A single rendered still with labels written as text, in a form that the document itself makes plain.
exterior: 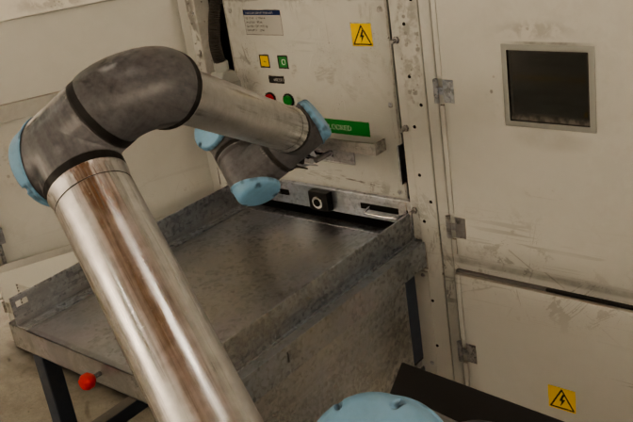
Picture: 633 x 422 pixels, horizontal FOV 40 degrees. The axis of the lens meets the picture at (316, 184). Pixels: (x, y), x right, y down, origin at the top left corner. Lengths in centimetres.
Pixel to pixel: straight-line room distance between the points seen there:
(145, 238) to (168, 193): 121
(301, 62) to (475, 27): 52
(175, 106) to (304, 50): 87
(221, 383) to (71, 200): 31
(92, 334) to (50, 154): 72
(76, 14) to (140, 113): 103
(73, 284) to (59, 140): 86
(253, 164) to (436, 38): 43
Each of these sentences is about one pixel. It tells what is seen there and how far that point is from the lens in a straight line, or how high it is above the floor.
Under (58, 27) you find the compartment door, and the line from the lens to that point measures 217.
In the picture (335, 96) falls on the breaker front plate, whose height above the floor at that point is 116.
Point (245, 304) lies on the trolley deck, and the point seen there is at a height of 85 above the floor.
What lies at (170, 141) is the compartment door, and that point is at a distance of 228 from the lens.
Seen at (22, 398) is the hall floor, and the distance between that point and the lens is 340.
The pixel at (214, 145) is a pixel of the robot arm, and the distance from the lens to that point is 173.
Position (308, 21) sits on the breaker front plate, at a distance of 200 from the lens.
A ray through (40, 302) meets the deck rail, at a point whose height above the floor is 87.
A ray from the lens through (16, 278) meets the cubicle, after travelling 346.
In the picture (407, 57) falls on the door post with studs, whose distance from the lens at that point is 180.
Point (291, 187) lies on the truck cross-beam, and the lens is 218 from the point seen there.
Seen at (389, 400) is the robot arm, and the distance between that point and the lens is 89.
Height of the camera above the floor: 168
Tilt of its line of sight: 21 degrees down
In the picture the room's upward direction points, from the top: 9 degrees counter-clockwise
